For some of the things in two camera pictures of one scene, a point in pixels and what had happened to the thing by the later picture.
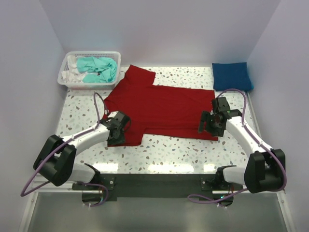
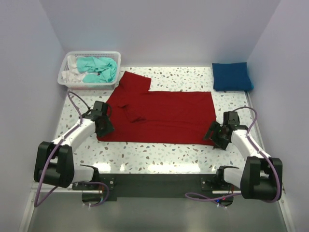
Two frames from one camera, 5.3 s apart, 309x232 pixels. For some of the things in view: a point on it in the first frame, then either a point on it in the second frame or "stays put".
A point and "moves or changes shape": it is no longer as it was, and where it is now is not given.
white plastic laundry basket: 115,55 stays put
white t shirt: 72,75 stays put
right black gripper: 210,124 to 217,135
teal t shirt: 106,69 stays put
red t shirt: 161,110 moves or changes shape
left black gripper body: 122,118 to 105,126
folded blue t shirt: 227,76 stays put
